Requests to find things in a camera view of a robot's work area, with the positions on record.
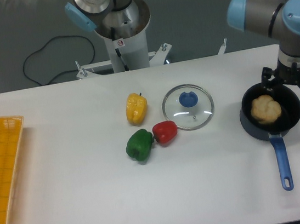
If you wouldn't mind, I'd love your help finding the black floor cable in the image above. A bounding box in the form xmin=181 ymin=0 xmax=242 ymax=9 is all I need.
xmin=19 ymin=32 xmax=99 ymax=89

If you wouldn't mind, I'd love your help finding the yellow bell pepper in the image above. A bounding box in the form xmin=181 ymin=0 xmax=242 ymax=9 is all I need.
xmin=126 ymin=93 xmax=148 ymax=125

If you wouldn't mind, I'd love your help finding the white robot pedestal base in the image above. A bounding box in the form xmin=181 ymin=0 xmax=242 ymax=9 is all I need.
xmin=66 ymin=0 xmax=231 ymax=80

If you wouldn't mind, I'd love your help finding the black pot blue handle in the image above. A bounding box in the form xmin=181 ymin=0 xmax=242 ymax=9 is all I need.
xmin=240 ymin=83 xmax=300 ymax=191

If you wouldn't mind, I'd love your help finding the green bell pepper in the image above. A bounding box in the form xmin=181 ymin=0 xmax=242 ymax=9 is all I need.
xmin=126 ymin=129 xmax=154 ymax=162

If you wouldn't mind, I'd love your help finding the glass lid blue knob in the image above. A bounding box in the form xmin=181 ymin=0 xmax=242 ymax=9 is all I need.
xmin=162 ymin=84 xmax=215 ymax=131

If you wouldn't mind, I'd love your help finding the red bell pepper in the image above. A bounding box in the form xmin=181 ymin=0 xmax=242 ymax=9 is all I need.
xmin=152 ymin=120 xmax=178 ymax=145

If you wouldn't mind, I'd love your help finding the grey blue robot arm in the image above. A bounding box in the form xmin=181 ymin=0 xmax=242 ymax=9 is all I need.
xmin=65 ymin=0 xmax=300 ymax=89

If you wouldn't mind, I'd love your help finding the round beige bread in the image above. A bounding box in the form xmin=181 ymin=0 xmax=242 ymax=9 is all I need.
xmin=250 ymin=95 xmax=282 ymax=125

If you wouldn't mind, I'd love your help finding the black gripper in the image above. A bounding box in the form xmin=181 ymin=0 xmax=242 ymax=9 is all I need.
xmin=261 ymin=62 xmax=300 ymax=89

